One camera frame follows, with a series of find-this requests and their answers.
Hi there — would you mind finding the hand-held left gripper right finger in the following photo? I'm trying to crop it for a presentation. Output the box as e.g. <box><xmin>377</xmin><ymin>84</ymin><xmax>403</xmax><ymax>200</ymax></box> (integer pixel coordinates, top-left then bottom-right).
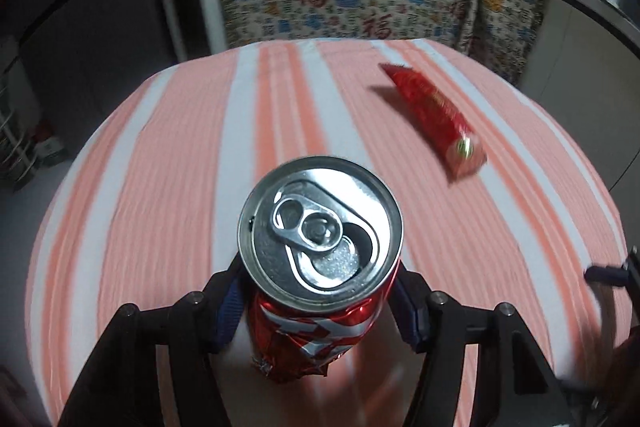
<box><xmin>392</xmin><ymin>264</ymin><xmax>576</xmax><ymax>427</ymax></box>

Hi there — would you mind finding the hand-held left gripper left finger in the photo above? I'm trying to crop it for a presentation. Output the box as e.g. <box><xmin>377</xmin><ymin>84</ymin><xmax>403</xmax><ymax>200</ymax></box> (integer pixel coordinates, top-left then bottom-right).
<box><xmin>55</xmin><ymin>257</ymin><xmax>251</xmax><ymax>427</ymax></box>

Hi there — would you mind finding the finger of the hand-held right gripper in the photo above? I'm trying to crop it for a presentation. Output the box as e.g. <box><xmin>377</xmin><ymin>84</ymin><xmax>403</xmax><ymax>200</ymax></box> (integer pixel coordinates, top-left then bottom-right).
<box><xmin>584</xmin><ymin>263</ymin><xmax>631</xmax><ymax>289</ymax></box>

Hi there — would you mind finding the crushed red drink can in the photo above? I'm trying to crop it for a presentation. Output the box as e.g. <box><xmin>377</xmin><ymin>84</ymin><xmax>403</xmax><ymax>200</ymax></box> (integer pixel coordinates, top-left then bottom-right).
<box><xmin>237</xmin><ymin>157</ymin><xmax>405</xmax><ymax>380</ymax></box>

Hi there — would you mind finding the red snack wrapper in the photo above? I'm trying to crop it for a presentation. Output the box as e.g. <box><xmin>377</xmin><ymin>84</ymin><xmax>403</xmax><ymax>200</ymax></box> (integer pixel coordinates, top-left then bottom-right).
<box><xmin>377</xmin><ymin>63</ymin><xmax>488</xmax><ymax>182</ymax></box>

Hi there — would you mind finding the pink white striped tablecloth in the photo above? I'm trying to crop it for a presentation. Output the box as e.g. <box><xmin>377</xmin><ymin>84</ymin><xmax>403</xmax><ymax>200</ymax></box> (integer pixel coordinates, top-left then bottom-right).
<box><xmin>25</xmin><ymin>38</ymin><xmax>631</xmax><ymax>427</ymax></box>

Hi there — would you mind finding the kitchen counter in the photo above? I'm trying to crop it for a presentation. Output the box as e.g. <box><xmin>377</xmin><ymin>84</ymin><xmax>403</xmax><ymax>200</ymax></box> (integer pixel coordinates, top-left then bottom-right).
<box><xmin>520</xmin><ymin>0</ymin><xmax>640</xmax><ymax>108</ymax></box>

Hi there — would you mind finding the dark refrigerator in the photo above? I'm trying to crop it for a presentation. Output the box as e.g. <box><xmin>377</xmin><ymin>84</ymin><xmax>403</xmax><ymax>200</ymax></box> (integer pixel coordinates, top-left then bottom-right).
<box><xmin>0</xmin><ymin>0</ymin><xmax>186</xmax><ymax>118</ymax></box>

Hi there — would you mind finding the white wire rack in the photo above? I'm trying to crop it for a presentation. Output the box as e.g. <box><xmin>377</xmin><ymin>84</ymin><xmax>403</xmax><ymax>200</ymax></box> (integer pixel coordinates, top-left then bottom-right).
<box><xmin>0</xmin><ymin>52</ymin><xmax>41</xmax><ymax>192</ymax></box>

